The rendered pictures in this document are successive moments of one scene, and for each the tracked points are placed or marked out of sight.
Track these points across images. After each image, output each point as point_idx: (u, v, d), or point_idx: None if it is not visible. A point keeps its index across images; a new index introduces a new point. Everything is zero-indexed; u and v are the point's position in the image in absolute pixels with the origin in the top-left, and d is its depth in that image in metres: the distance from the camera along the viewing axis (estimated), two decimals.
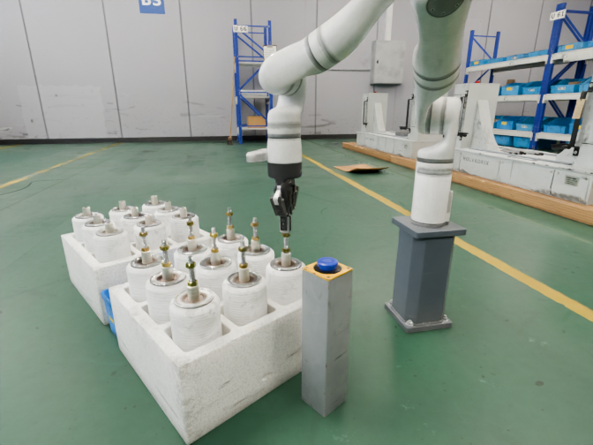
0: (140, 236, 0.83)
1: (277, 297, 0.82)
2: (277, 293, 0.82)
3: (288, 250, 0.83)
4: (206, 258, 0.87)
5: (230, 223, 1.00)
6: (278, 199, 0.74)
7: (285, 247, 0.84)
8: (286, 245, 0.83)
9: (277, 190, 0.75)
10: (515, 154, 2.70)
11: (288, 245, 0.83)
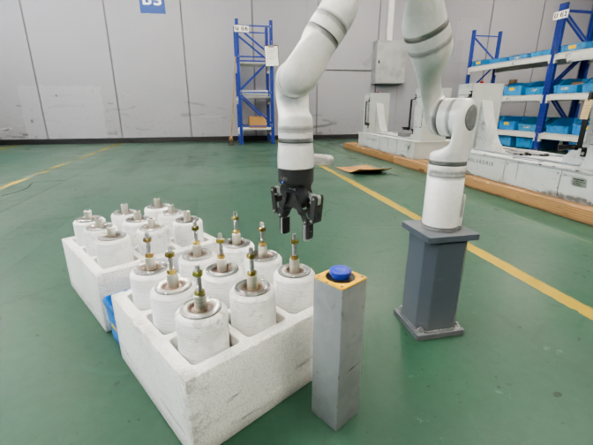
0: (144, 242, 0.80)
1: (286, 305, 0.80)
2: (286, 301, 0.80)
3: (289, 255, 0.81)
4: (212, 264, 0.84)
5: (236, 228, 0.97)
6: (273, 186, 0.80)
7: (296, 255, 0.81)
8: (292, 252, 0.81)
9: (282, 186, 0.79)
10: (521, 154, 2.67)
11: (292, 252, 0.80)
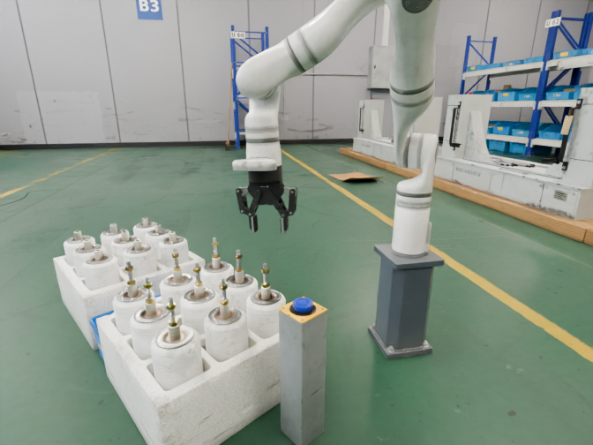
0: (125, 270, 0.86)
1: (255, 328, 0.86)
2: (255, 326, 0.85)
3: (263, 285, 0.86)
4: (190, 290, 0.90)
5: (216, 252, 1.02)
6: (296, 187, 0.78)
7: (266, 282, 0.87)
8: (264, 281, 0.86)
9: (284, 187, 0.78)
10: (507, 165, 2.73)
11: (266, 281, 0.86)
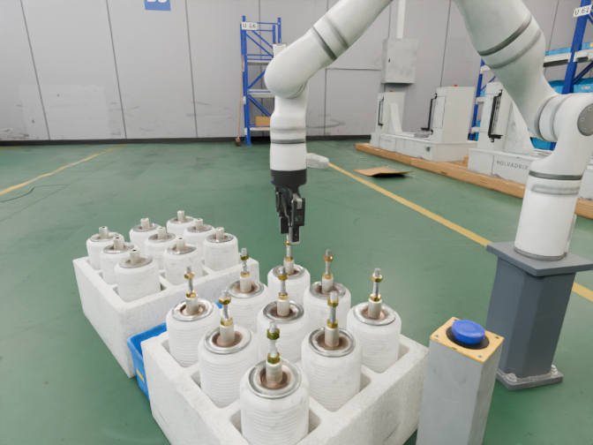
0: (185, 278, 0.63)
1: (363, 358, 0.63)
2: (363, 353, 0.62)
3: (373, 298, 0.63)
4: (268, 304, 0.67)
5: (287, 254, 0.80)
6: (276, 185, 0.81)
7: (377, 294, 0.64)
8: (374, 292, 0.63)
9: None
10: None
11: (377, 292, 0.63)
